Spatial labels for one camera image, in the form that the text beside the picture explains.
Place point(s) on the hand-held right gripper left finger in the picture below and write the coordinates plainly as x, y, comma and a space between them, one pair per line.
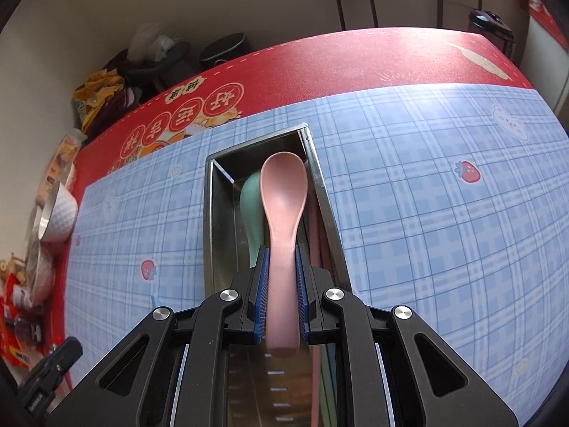
262, 289

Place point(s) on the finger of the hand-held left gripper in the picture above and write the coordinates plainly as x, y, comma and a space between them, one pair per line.
58, 358

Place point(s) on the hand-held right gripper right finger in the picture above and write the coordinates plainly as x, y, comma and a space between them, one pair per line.
301, 291

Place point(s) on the metal utensil box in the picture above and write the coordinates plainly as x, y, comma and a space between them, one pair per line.
220, 231

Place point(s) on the green spoon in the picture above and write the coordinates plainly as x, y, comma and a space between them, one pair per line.
251, 213

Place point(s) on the pink spoon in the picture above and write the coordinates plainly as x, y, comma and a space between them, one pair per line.
282, 195

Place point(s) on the red noodle packet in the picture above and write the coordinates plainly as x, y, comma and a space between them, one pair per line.
17, 320

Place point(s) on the large plastic-wrapped bowl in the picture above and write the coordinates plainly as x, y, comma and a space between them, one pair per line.
42, 271

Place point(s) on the white bowl of soup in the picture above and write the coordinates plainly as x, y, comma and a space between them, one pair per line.
62, 213

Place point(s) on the blue plaid table mat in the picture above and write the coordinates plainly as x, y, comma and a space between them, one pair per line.
444, 231

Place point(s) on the pile of clothes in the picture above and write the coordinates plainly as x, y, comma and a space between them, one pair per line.
118, 106

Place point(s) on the grey bin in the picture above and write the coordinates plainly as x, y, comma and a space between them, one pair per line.
178, 66

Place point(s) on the black air fryer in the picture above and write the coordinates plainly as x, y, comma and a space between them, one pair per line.
224, 51

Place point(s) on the yellow printed garment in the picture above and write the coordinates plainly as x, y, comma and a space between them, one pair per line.
98, 93

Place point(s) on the white plastic bag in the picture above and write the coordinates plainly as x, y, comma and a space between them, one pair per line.
149, 42

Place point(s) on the white refrigerator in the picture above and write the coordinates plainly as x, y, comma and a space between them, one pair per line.
540, 71

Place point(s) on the silver pressure cooker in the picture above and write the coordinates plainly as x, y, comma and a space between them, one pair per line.
489, 24

